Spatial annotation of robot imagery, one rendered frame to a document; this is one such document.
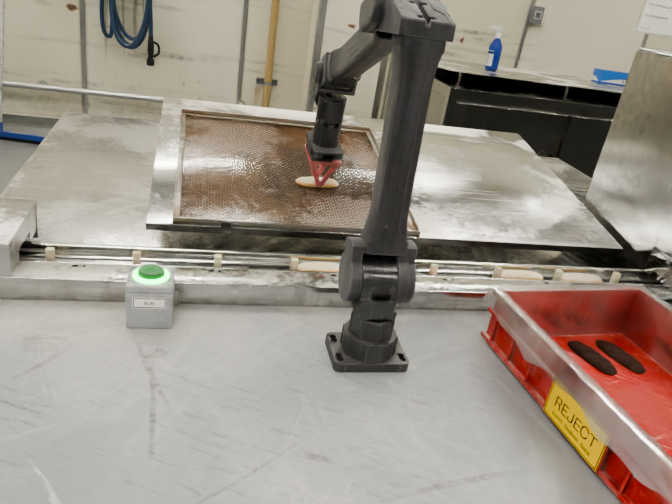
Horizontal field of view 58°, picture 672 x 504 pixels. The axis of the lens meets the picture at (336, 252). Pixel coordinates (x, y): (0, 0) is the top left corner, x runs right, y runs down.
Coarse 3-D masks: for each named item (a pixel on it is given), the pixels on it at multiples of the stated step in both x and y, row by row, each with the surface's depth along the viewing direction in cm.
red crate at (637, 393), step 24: (504, 336) 100; (552, 336) 110; (576, 336) 111; (600, 336) 112; (624, 336) 114; (504, 360) 99; (576, 360) 104; (648, 360) 107; (528, 384) 93; (600, 384) 98; (624, 384) 99; (648, 384) 100; (624, 408) 93; (648, 408) 94; (648, 432) 89; (624, 480) 74
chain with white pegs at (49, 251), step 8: (48, 248) 102; (48, 256) 102; (136, 256) 105; (216, 256) 108; (216, 264) 109; (296, 264) 112; (432, 264) 119; (432, 272) 119; (496, 272) 122; (560, 272) 125; (616, 272) 129; (552, 280) 127; (560, 280) 126; (616, 280) 129
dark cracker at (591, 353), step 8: (568, 344) 108; (576, 344) 107; (584, 344) 108; (576, 352) 106; (584, 352) 105; (592, 352) 105; (592, 360) 103; (600, 360) 103; (608, 360) 103; (600, 368) 102; (608, 368) 101
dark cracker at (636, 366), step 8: (600, 344) 109; (608, 344) 108; (608, 352) 107; (616, 352) 106; (624, 352) 107; (616, 360) 105; (624, 360) 104; (632, 360) 104; (632, 368) 103; (640, 368) 103
